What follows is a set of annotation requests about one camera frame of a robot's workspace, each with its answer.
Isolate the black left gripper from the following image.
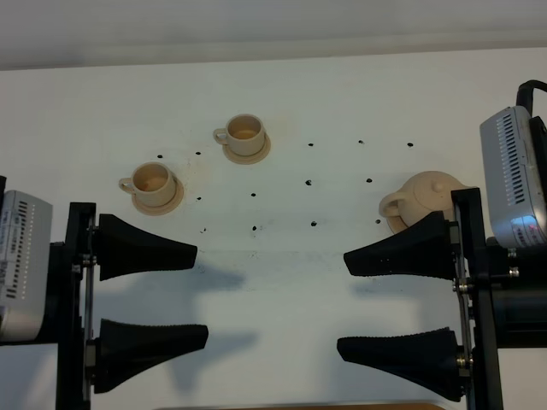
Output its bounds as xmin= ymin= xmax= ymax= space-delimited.
xmin=48 ymin=202 xmax=209 ymax=409

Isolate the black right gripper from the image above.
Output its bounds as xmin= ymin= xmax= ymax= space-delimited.
xmin=337 ymin=188 xmax=546 ymax=409

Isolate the beige teapot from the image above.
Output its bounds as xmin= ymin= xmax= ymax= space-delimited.
xmin=379 ymin=171 xmax=469 ymax=227

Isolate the beige teapot saucer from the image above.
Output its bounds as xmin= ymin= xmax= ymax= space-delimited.
xmin=385 ymin=216 xmax=409 ymax=234

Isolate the near beige teacup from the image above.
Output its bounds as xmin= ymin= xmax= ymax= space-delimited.
xmin=118 ymin=162 xmax=175 ymax=207

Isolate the beige teacup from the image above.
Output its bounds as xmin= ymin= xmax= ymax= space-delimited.
xmin=213 ymin=114 xmax=266 ymax=156
xmin=118 ymin=162 xmax=175 ymax=207

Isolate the near beige saucer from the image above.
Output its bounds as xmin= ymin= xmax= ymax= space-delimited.
xmin=132 ymin=178 xmax=184 ymax=216

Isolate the far beige saucer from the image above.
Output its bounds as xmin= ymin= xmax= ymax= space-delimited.
xmin=222 ymin=134 xmax=271 ymax=165

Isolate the far beige teacup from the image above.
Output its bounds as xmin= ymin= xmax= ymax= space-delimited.
xmin=213 ymin=114 xmax=266 ymax=156

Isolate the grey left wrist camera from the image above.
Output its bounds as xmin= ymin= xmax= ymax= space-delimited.
xmin=1 ymin=190 xmax=53 ymax=344

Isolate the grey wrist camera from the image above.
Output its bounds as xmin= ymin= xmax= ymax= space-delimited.
xmin=479 ymin=106 xmax=546 ymax=249
xmin=1 ymin=190 xmax=53 ymax=344

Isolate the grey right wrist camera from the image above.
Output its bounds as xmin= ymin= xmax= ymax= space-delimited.
xmin=479 ymin=106 xmax=546 ymax=249

